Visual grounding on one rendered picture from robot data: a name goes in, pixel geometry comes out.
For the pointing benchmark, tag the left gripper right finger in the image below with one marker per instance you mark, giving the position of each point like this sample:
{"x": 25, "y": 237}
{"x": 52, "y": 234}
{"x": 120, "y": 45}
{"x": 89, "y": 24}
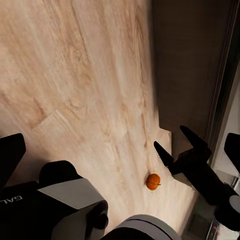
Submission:
{"x": 232, "y": 149}

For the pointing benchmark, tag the cabinet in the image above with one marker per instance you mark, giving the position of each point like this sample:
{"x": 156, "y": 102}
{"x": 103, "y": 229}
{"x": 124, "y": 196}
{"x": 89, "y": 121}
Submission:
{"x": 197, "y": 60}

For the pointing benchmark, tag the oven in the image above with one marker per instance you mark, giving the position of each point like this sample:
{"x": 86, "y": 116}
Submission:
{"x": 202, "y": 228}

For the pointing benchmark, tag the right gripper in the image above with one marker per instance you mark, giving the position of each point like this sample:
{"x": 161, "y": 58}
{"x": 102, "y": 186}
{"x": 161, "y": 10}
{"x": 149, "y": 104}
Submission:
{"x": 195, "y": 165}

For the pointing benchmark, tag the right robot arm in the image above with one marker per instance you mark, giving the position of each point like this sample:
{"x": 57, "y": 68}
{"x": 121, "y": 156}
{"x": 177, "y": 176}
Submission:
{"x": 193, "y": 163}

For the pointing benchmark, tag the dishwasher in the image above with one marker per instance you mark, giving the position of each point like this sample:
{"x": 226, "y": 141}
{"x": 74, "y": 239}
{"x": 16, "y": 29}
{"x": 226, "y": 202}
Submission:
{"x": 225, "y": 177}

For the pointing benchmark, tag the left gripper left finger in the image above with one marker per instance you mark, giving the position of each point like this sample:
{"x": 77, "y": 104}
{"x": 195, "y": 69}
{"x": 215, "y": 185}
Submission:
{"x": 12, "y": 150}

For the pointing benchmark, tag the pumpkin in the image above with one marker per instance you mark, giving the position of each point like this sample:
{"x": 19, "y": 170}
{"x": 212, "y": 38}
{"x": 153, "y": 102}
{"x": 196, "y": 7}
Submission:
{"x": 153, "y": 182}

